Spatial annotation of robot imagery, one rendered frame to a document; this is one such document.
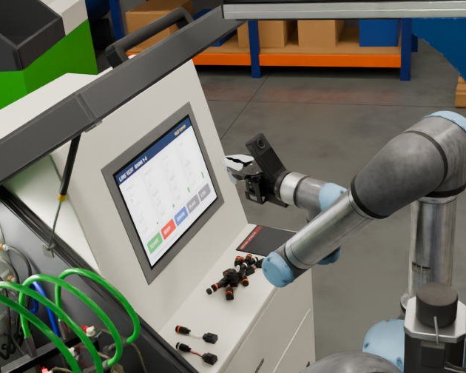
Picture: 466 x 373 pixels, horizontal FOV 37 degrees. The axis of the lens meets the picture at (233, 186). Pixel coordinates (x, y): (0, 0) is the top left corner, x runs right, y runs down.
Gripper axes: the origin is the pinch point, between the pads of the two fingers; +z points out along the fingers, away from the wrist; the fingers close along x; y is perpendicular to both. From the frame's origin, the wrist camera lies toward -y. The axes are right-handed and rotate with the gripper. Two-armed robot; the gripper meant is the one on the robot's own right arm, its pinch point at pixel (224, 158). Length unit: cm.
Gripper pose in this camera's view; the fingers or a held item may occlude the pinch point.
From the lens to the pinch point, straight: 174.0
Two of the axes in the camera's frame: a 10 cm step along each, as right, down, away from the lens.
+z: -7.2, -2.6, 6.4
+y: 1.8, 8.2, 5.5
